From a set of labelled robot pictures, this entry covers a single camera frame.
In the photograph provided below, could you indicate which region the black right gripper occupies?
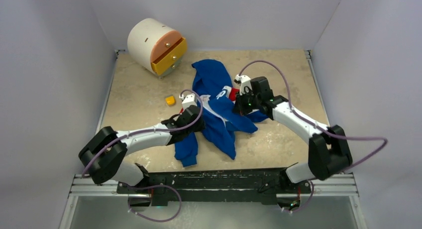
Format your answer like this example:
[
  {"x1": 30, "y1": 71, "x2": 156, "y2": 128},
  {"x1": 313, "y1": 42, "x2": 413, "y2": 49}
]
[{"x1": 232, "y1": 88, "x2": 262, "y2": 116}]

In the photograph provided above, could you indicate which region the blue white red jacket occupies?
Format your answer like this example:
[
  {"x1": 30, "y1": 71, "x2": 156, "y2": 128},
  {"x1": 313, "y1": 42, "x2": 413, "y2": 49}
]
[{"x1": 192, "y1": 59, "x2": 267, "y2": 159}]

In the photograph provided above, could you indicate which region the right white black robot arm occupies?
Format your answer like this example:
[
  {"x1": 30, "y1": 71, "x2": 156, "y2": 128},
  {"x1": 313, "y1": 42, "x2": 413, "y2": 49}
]
[{"x1": 233, "y1": 75, "x2": 353, "y2": 193}]

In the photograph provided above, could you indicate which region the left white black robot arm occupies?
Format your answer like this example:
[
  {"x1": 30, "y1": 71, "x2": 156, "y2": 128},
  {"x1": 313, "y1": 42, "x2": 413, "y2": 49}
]
[{"x1": 78, "y1": 105, "x2": 205, "y2": 194}]

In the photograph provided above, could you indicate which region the small yellow grey block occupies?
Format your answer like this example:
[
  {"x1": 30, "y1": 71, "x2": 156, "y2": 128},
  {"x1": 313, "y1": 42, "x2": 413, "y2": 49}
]
[{"x1": 165, "y1": 95, "x2": 176, "y2": 106}]

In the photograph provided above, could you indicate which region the round white drawer cabinet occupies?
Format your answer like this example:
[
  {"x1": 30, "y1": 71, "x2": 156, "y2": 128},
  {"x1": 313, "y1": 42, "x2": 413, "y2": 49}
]
[{"x1": 127, "y1": 18, "x2": 188, "y2": 78}]

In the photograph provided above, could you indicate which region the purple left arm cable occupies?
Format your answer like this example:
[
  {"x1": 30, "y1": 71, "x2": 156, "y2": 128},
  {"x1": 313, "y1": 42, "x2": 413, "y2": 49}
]
[{"x1": 81, "y1": 89, "x2": 205, "y2": 222}]

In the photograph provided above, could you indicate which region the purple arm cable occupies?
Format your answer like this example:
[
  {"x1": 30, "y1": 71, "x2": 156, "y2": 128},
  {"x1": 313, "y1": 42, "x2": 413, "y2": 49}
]
[
  {"x1": 238, "y1": 60, "x2": 388, "y2": 215},
  {"x1": 81, "y1": 89, "x2": 205, "y2": 222}
]

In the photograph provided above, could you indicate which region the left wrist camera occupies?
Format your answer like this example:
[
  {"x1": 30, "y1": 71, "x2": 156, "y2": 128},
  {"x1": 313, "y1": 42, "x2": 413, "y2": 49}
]
[{"x1": 179, "y1": 93, "x2": 197, "y2": 111}]

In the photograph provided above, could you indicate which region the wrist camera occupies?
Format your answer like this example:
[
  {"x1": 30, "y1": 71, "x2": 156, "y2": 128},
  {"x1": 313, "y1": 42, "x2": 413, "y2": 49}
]
[
  {"x1": 179, "y1": 93, "x2": 197, "y2": 111},
  {"x1": 234, "y1": 74, "x2": 253, "y2": 95}
]

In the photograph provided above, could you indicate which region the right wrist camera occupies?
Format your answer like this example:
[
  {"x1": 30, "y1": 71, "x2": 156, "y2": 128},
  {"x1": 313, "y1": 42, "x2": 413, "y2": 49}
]
[{"x1": 234, "y1": 74, "x2": 253, "y2": 95}]

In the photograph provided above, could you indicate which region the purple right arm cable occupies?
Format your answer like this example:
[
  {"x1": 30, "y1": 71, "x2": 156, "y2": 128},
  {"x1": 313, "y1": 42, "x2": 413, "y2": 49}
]
[{"x1": 238, "y1": 60, "x2": 388, "y2": 215}]

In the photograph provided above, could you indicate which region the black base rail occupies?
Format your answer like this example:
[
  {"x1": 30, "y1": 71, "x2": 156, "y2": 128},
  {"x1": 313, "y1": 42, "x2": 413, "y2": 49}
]
[{"x1": 117, "y1": 167, "x2": 311, "y2": 207}]

